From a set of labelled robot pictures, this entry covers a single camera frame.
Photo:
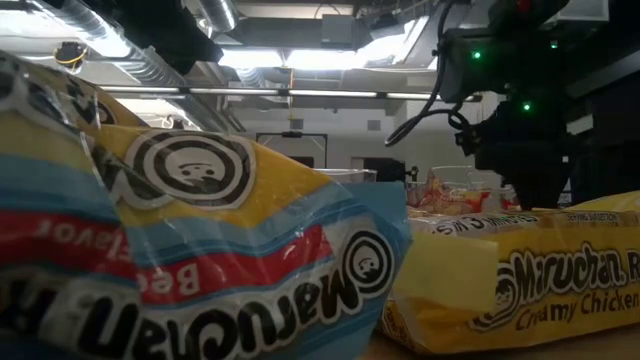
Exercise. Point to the silver round air duct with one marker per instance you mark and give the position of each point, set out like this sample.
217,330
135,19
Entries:
220,12

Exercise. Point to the black machine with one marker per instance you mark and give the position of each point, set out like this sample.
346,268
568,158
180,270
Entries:
385,170

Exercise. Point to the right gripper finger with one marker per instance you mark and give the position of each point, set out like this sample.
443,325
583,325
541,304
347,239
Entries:
540,195

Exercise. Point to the clear plastic bin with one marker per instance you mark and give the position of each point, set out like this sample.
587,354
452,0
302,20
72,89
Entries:
472,175
350,176

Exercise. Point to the red Maruchan ramen pack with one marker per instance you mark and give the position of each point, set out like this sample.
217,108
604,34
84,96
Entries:
450,197
507,202

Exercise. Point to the silver ribbed air duct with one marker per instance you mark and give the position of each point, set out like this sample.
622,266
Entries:
150,67

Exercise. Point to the blue Maruchan ramen pack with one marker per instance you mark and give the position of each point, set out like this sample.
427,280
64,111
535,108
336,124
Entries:
225,260

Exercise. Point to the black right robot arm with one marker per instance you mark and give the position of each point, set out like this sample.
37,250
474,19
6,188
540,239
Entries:
500,60

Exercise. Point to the long linear ceiling light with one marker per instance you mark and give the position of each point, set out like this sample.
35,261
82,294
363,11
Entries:
325,93

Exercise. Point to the grey rectangular air duct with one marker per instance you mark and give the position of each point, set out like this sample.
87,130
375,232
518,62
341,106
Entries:
280,32

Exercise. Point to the yellow Maruchan ramen pack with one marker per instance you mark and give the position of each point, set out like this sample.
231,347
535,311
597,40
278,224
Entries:
615,202
550,300

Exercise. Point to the grey wall vent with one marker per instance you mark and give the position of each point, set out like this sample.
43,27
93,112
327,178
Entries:
374,125
296,123

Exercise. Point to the yellow ramen packet right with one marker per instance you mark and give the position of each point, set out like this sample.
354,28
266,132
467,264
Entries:
409,125

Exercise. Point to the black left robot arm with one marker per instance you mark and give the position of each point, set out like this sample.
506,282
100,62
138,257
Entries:
160,30

